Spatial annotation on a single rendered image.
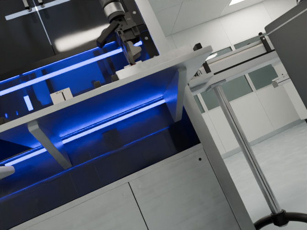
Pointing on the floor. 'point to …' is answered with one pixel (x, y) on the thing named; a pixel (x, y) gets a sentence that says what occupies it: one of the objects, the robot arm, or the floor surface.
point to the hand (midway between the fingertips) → (131, 63)
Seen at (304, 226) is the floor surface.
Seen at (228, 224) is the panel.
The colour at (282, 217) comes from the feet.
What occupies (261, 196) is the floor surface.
